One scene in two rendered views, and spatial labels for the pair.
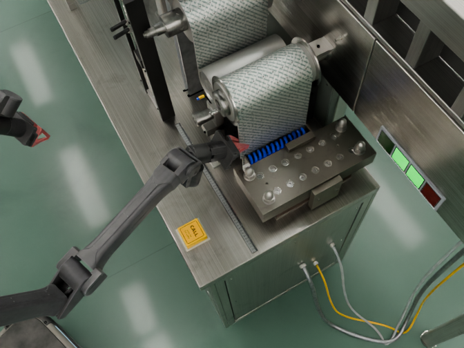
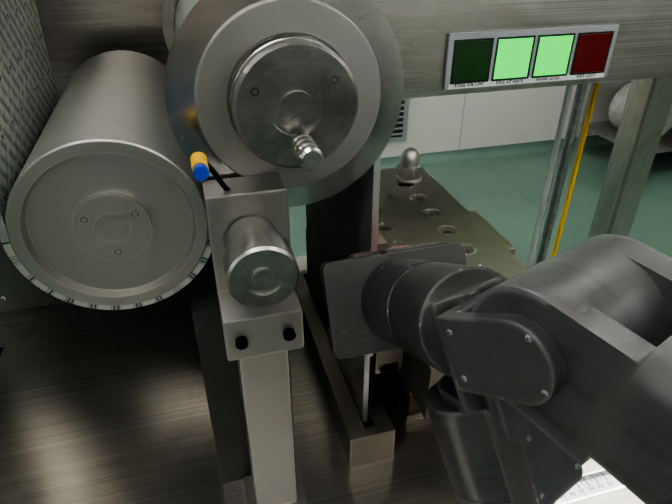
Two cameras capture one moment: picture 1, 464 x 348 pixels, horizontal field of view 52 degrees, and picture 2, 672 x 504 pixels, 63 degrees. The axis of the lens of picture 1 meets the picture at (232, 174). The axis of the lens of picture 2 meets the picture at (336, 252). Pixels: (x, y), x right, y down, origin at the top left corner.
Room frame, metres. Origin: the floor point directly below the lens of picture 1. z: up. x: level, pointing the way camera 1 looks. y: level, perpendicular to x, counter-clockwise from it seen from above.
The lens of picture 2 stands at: (0.70, 0.32, 1.35)
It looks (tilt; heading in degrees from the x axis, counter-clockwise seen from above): 32 degrees down; 278
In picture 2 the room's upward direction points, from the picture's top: straight up
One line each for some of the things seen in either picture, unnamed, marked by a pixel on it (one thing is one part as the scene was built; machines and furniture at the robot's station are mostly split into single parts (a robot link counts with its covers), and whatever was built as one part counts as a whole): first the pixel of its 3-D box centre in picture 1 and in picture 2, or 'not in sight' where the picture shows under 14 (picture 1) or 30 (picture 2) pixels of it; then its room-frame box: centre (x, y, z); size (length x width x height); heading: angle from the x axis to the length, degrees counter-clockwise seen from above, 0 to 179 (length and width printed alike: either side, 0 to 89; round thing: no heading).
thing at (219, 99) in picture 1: (221, 103); (294, 104); (0.76, 0.01, 1.25); 0.07 x 0.02 x 0.07; 23
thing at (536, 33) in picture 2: (408, 167); (532, 56); (0.54, -0.46, 1.18); 0.25 x 0.01 x 0.07; 23
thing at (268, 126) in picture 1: (273, 125); (333, 202); (0.76, -0.14, 1.11); 0.23 x 0.01 x 0.18; 113
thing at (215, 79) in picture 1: (225, 101); (290, 98); (0.77, -0.01, 1.25); 0.15 x 0.01 x 0.15; 23
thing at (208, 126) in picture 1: (213, 136); (265, 384); (0.79, 0.04, 1.05); 0.06 x 0.05 x 0.31; 113
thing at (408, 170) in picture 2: (360, 146); (409, 163); (0.69, -0.39, 1.05); 0.04 x 0.04 x 0.04
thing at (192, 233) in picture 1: (192, 233); not in sight; (0.53, 0.14, 0.91); 0.07 x 0.07 x 0.02; 23
